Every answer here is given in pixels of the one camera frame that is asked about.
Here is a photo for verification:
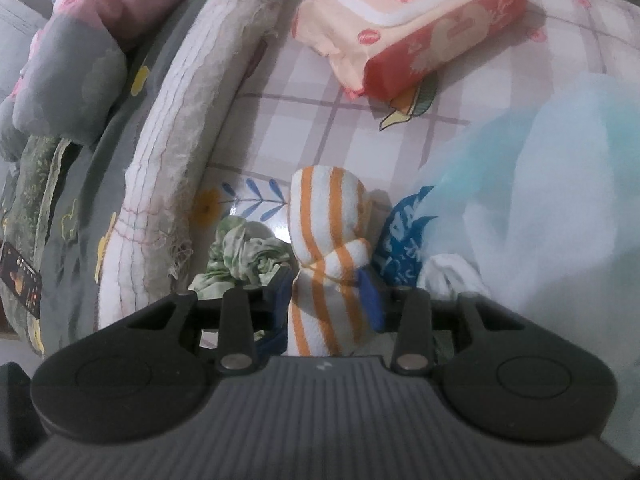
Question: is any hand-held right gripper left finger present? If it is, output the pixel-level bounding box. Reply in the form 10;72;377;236
125;265;296;376

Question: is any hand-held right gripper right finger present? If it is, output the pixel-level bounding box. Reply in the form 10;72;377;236
356;269;531;375

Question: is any orange striped white cloth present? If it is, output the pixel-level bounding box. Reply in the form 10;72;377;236
286;164;382;358

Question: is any green patterned cloth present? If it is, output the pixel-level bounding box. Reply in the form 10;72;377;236
188;217;294;302

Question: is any blue patterned cloth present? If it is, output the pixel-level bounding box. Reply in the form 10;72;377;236
375;185;442;287

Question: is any printed bed sheet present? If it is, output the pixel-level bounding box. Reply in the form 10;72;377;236
189;0;640;281

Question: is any light blue white plastic bag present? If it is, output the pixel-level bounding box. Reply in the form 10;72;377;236
414;72;640;366

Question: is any white quilted blanket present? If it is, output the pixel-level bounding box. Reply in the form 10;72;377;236
94;0;317;332

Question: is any grey-green flowered quilt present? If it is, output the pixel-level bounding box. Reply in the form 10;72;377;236
0;0;242;357

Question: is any dark patterned packet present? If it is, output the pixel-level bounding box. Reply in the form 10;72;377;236
0;241;44;319

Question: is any pink wet wipes pack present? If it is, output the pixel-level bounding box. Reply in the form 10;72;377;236
292;0;534;102

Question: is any pink and grey printed quilt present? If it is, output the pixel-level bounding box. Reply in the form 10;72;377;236
0;0;187;162

